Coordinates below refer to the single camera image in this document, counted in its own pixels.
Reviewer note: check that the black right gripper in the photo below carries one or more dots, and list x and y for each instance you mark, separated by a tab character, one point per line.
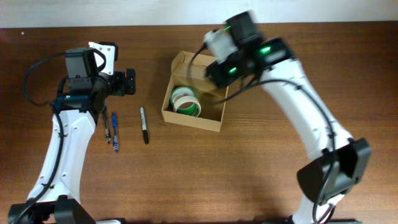
216	74

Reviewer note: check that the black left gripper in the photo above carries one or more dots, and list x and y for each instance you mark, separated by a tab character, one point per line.
129	81

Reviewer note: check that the green tape roll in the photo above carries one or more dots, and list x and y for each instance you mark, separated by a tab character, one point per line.
187	108

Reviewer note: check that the brown cardboard box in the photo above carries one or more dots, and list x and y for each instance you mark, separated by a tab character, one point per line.
189	70

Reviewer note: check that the beige masking tape roll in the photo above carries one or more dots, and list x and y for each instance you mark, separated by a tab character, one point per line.
188	99

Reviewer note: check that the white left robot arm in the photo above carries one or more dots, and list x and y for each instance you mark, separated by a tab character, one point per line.
80	100

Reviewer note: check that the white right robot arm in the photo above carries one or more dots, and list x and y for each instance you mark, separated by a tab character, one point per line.
337	159

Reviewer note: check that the black permanent marker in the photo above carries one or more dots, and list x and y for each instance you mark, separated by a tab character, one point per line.
144	126

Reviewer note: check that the black ballpoint pen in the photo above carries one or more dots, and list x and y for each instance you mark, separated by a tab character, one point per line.
106	126

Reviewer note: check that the blue ballpoint pen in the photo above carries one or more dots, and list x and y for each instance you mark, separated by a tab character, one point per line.
115	130

